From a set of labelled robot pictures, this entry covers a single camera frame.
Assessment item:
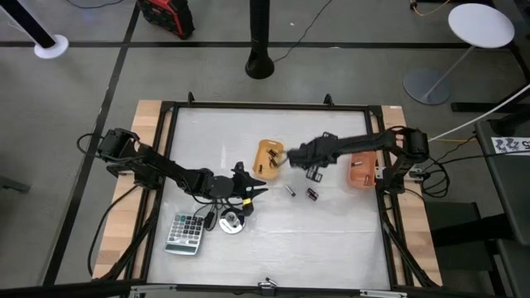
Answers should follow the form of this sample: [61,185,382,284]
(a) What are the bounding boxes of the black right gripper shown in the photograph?
[277,132,339,170]

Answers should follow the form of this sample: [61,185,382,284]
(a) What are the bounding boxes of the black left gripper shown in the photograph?
[211,161,269,217]

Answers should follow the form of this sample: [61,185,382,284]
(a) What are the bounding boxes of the yellow plastic bin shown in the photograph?
[252,138,287,181]

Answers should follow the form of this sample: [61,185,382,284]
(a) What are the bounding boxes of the orange plastic bin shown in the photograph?
[346,150,378,190]

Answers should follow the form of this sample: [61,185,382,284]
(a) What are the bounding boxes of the grey desk calculator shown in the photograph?
[163,213,205,257]

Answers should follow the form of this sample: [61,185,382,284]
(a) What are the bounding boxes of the red black tool case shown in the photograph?
[136,0,196,41]

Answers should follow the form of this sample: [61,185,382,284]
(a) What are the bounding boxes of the black floor beam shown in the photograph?
[450,80,530,113]

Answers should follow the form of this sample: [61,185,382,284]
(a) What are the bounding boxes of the printed paper label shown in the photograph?
[490,136,530,157]

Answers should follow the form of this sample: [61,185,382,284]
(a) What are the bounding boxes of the black desk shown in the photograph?
[474,118,530,249]

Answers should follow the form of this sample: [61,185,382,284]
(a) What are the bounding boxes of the white round side table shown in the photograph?
[402,2,516,106]

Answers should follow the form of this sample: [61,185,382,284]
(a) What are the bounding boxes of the grey furniture leg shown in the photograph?
[0,175,32,195]

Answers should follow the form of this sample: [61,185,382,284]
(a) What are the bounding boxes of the black pole with white base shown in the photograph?
[0,0,70,60]

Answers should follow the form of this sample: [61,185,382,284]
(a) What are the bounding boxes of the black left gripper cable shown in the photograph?
[192,194,249,233]

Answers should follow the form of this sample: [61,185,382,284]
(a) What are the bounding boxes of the black table frame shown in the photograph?
[123,91,415,291]

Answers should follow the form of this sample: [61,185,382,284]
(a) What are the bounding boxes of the metal camera clamp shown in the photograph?
[257,276,279,291]

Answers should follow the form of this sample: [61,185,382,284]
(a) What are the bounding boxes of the black floor cable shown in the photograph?
[272,0,335,64]

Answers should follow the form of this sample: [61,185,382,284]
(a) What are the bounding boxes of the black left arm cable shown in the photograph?
[86,184,140,277]

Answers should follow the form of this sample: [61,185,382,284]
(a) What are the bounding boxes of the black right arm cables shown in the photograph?
[413,156,451,199]

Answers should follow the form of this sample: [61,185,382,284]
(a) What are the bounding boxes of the silver metal bracket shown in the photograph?
[359,289,409,298]

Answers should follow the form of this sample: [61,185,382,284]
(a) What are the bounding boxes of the white cable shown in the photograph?
[427,84,530,143]

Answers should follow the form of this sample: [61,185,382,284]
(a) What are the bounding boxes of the yellow floor cable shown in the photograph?
[408,0,452,17]

